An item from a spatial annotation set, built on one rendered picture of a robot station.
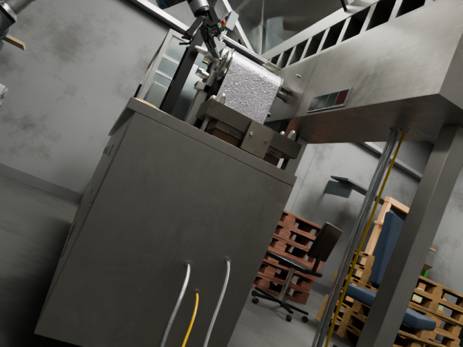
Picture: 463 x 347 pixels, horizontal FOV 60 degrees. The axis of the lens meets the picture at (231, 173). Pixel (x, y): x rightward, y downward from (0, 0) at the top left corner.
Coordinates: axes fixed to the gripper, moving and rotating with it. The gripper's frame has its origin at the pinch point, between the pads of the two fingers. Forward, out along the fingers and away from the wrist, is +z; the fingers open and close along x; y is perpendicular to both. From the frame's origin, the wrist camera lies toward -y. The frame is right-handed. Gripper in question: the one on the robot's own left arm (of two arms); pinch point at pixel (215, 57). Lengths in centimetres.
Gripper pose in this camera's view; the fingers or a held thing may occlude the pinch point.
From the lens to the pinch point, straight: 179.0
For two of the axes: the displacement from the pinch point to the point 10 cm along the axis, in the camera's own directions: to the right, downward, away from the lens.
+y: 8.6, -4.4, 2.6
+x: -3.2, -0.6, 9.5
